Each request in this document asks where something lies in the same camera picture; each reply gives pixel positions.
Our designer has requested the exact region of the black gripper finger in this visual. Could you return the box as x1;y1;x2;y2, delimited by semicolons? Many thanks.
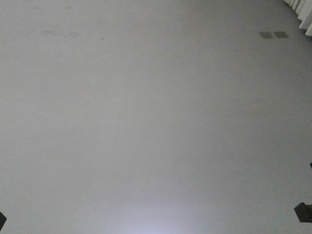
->
0;212;7;231
294;202;312;222

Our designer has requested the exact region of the grey floor outlet cover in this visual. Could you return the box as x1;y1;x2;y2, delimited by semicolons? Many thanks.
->
273;31;289;39
259;31;274;39

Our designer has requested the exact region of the white pleated curtain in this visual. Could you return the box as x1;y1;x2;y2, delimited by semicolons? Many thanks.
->
283;0;312;37

